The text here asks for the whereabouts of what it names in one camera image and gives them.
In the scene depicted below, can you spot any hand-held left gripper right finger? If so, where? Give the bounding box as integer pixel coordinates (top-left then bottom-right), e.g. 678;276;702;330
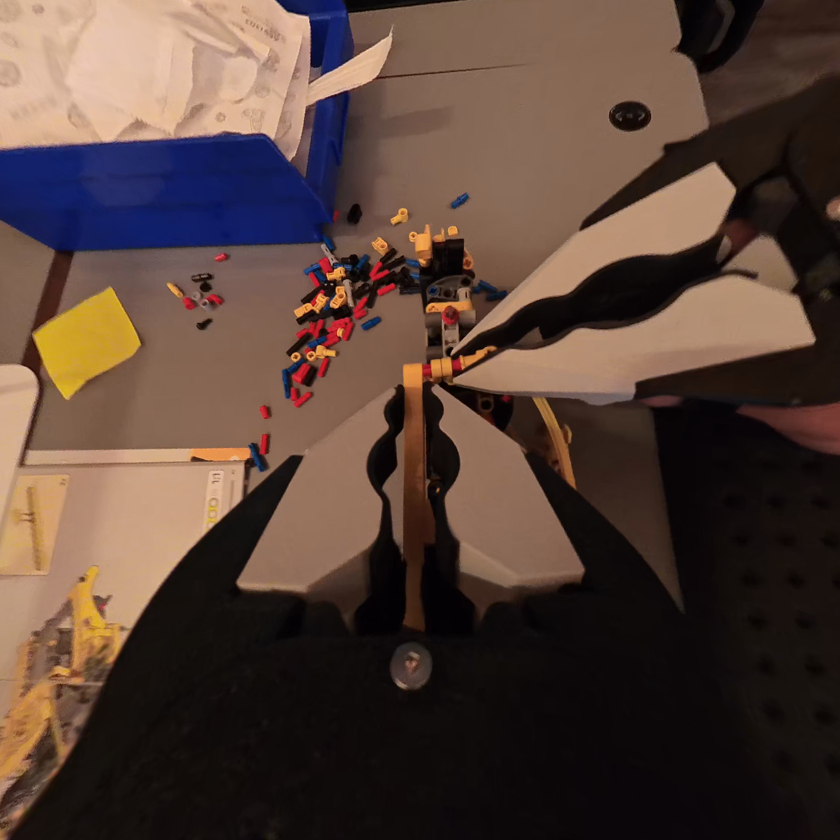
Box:
423;384;585;634

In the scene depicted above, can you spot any open instruction booklet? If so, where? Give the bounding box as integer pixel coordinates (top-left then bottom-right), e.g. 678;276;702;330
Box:
0;448;253;828

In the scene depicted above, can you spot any large pile of brick pins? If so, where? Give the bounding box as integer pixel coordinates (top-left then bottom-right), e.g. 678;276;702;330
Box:
259;190;509;473

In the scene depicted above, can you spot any black office chair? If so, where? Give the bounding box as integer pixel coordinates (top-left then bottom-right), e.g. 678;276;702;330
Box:
676;0;765;73

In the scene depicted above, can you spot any small group of brick pins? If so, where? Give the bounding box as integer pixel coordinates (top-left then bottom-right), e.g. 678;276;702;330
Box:
166;252;231;330

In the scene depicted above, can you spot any blue plastic bin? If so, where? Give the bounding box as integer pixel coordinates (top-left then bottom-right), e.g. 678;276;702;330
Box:
0;0;355;253

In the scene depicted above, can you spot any white crumpled paper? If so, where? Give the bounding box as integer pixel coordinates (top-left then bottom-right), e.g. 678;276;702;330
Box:
0;0;395;161

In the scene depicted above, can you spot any person's right hand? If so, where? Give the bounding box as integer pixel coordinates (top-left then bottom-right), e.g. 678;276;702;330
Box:
646;395;840;455

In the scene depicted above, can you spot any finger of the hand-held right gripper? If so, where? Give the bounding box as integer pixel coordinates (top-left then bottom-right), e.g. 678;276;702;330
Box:
451;163;739;359
453;272;818;406

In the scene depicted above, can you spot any grey desk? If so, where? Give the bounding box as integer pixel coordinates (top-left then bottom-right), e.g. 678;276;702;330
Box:
0;0;713;611

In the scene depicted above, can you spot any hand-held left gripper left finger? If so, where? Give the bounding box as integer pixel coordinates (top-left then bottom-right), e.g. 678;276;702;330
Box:
236;386;408;634

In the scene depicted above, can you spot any yellow brick car model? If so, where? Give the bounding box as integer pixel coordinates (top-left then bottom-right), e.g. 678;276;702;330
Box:
402;223;578;631

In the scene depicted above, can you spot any yellow sticky note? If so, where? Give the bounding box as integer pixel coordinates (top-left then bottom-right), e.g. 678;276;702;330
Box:
31;287;142;400

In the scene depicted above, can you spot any white stand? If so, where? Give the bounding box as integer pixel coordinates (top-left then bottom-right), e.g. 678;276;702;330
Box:
0;364;40;519

